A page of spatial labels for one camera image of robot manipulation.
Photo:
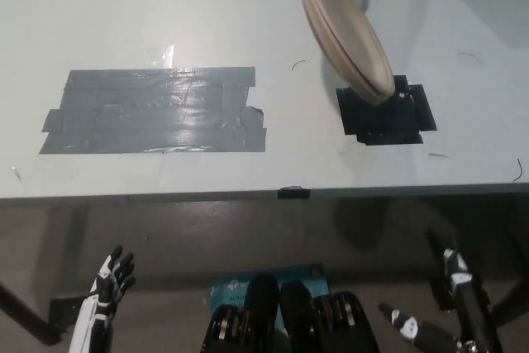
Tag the clear tape strip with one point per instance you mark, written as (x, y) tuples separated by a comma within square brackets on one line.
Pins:
[(159, 55)]

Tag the small black tape piece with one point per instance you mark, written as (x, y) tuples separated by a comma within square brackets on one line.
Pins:
[(294, 192)]

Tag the black tape patch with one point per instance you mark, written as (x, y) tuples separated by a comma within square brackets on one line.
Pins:
[(384, 121)]

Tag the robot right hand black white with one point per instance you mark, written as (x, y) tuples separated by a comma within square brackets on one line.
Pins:
[(471, 299)]

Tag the teal cardboard box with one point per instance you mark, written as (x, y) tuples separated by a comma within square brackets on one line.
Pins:
[(231, 287)]

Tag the beige paper plate stack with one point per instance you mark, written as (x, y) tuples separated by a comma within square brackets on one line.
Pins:
[(351, 34)]

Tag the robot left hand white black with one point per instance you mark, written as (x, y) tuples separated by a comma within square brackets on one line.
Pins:
[(101, 299)]

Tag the black slanted table leg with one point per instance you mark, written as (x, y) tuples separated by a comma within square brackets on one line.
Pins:
[(25, 311)]

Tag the black table foot block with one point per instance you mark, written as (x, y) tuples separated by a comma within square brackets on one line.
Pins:
[(440, 295)]

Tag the grey duct tape patch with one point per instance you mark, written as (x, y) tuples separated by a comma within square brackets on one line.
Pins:
[(157, 113)]

